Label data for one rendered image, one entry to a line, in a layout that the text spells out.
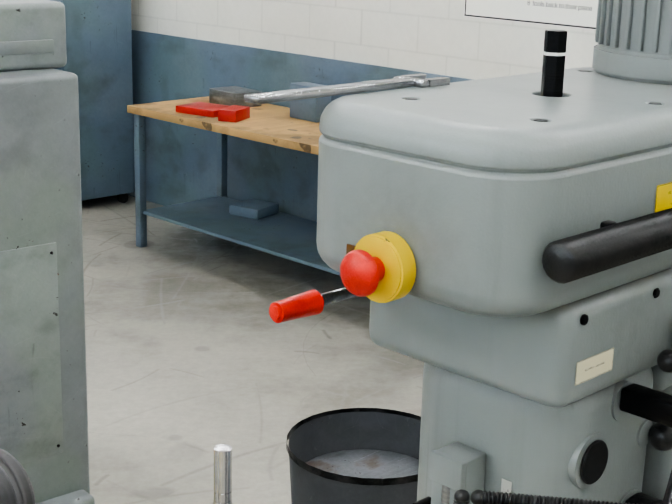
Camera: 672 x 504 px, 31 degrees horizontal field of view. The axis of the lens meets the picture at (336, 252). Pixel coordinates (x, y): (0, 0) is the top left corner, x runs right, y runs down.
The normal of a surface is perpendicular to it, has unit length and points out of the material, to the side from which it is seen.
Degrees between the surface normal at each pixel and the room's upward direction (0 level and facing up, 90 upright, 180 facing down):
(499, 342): 90
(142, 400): 0
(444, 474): 90
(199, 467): 0
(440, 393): 90
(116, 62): 90
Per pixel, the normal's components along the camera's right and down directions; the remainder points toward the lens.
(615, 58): -0.90, 0.09
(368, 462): 0.03, -0.96
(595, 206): 0.71, 0.21
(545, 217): 0.48, 0.25
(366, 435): 0.00, 0.21
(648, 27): -0.67, 0.18
